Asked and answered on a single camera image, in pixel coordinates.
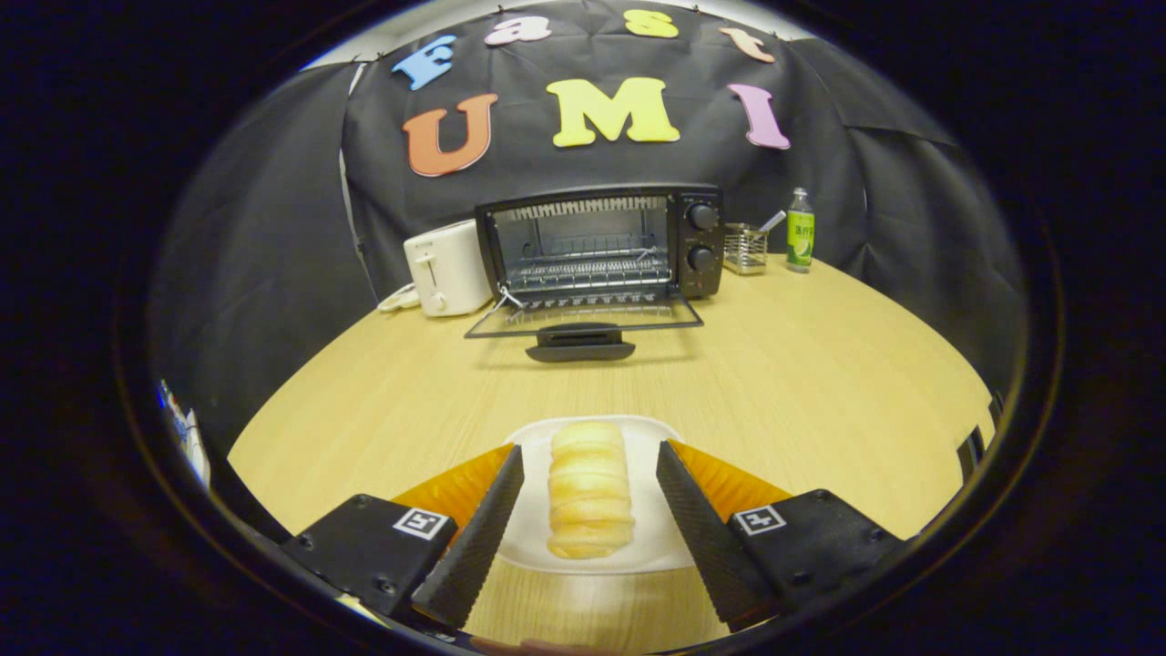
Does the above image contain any golden ridged bread roll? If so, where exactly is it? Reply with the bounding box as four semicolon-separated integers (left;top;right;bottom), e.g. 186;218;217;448
547;421;635;560

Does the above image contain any black toaster oven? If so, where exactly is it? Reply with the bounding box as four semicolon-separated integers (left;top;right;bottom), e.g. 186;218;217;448
465;185;727;364

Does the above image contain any white rectangular plate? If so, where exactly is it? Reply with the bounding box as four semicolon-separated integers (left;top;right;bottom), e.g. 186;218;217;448
496;415;702;575

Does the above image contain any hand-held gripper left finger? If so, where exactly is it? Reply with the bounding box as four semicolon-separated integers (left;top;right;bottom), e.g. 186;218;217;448
281;444;527;631

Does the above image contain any wire mesh basket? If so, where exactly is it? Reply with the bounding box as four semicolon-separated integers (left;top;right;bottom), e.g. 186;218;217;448
724;223;769;276

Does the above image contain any white slot toaster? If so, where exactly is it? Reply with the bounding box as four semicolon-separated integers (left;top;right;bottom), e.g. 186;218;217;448
404;219;495;318

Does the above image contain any green drink bottle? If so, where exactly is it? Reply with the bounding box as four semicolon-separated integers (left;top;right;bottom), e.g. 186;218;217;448
786;188;816;273

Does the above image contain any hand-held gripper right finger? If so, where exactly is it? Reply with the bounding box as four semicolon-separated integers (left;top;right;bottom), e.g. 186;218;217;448
656;440;912;630

